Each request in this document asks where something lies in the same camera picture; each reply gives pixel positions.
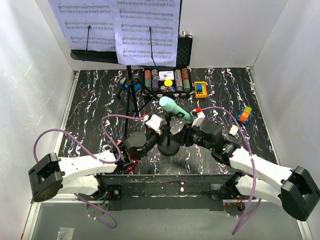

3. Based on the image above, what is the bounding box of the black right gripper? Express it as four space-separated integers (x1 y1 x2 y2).
170 122 214 152

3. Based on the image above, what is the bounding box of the black microphone desk stand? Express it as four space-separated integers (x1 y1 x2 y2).
157 113 180 157

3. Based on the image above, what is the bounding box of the mint green toy microphone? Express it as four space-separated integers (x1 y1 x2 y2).
159 96 193 123

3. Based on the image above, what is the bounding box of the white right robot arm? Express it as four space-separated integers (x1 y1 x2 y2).
171 123 320 222

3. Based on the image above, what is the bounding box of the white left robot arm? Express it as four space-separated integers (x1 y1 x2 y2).
28 126 170 203

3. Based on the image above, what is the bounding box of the red yellow toy brick house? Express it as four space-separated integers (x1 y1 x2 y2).
127 158 138 172

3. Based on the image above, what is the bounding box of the yellow round dealer chip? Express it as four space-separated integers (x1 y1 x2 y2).
164 79 173 87

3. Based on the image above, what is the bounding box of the black poker chip case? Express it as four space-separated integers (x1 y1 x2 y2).
139 35 193 98

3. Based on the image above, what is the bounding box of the blue toy brick block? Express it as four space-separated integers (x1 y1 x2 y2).
119 76 143 95

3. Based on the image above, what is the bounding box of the yellow toy brick tray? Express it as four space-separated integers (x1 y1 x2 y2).
194 81 208 99

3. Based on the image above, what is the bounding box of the white playing card deck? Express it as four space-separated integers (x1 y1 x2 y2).
158 70 175 81

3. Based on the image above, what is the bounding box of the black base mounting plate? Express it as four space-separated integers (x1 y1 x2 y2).
85 174 245 215

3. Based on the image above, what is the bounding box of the orange blue toy brick stack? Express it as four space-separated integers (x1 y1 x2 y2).
236 106 252 125

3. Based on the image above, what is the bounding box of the black music stand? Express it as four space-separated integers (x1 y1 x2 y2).
70 24 183 141

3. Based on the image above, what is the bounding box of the right sheet music page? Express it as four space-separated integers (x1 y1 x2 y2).
109 0 182 67

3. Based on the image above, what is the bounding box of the sheet music page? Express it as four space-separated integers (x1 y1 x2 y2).
49 0 116 52
109 0 182 67

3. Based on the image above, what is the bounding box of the left sheet music page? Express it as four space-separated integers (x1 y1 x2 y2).
49 0 116 52

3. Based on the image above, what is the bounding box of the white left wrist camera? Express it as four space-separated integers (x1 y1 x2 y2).
142 114 165 136

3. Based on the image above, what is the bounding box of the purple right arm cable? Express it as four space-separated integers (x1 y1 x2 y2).
199 106 262 236

